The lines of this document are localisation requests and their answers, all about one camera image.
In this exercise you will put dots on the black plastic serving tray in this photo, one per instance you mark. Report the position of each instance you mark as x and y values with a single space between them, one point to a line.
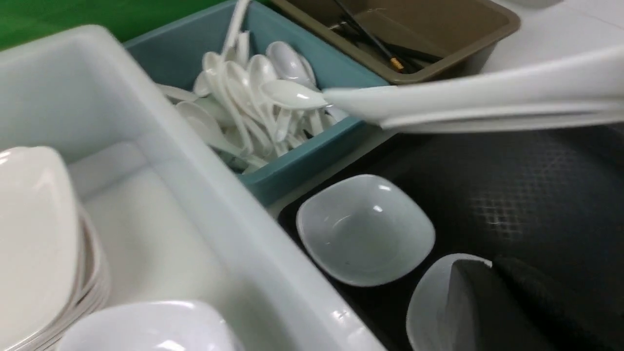
552 198

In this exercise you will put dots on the large white square plate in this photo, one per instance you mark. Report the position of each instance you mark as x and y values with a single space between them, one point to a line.
586 89

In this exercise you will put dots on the brown plastic bin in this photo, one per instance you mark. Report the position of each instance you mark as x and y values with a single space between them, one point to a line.
434 35

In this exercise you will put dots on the white spoon leaning on tub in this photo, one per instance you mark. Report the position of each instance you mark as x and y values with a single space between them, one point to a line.
235 25

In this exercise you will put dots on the stack of white bowls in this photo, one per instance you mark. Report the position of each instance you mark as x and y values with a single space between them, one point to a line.
171 325

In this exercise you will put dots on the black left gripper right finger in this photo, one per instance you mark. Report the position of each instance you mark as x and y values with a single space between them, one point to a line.
571 320

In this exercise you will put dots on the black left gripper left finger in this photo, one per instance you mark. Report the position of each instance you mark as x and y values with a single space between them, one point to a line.
483 313

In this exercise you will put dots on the white ceramic soup spoon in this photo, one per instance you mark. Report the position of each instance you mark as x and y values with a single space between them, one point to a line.
293 96

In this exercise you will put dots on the stack of white plates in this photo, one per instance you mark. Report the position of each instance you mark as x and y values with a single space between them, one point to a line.
53 268

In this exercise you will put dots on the green cloth backdrop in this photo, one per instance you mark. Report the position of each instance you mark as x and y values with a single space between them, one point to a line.
22 21

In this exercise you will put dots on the small white bowl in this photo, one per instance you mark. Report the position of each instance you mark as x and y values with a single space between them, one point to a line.
426 326
365 231

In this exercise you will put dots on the pile of white spoons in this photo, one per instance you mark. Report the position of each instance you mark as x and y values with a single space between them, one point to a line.
230 112

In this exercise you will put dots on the large white plastic tub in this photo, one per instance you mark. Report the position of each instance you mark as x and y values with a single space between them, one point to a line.
175 222

